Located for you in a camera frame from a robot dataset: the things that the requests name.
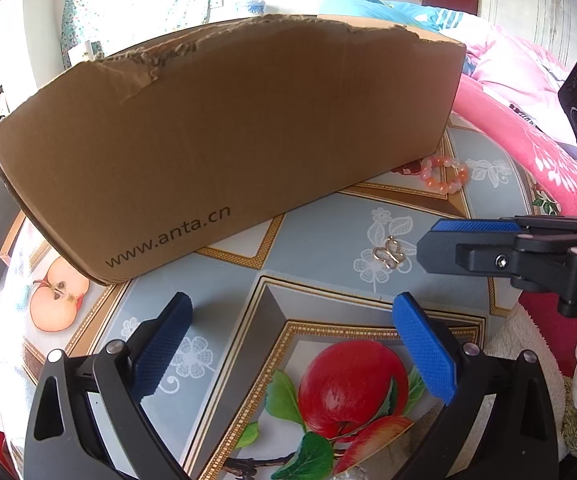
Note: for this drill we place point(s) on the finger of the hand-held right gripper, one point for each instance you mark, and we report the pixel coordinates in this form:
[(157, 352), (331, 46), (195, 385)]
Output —
[(473, 252)]

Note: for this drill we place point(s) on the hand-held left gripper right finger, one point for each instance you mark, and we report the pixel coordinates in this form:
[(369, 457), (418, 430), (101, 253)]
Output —
[(426, 347)]

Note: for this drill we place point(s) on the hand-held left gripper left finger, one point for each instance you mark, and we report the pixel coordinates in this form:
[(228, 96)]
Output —
[(161, 345)]

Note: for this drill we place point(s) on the gold butterfly charm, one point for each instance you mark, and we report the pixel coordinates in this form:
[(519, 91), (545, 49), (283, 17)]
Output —
[(386, 256)]

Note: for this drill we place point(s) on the brown cardboard box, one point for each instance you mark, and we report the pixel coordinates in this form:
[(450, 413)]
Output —
[(218, 150)]

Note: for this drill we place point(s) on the white fluffy towel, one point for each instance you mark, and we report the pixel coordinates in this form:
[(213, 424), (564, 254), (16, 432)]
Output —
[(523, 340)]

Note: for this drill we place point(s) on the pink floral blanket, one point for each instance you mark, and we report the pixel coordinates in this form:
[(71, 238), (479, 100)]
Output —
[(508, 110)]

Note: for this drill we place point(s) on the fruit print tablecloth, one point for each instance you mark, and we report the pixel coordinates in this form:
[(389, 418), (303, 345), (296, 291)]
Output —
[(318, 260)]

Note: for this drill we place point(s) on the blue blanket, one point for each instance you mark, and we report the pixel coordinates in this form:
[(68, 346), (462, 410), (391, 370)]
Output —
[(393, 10)]

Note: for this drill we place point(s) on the blue water bottle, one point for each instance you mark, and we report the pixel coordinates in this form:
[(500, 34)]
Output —
[(251, 7)]

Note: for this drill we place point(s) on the floral curtain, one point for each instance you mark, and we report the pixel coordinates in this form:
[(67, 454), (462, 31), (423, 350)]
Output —
[(133, 5)]

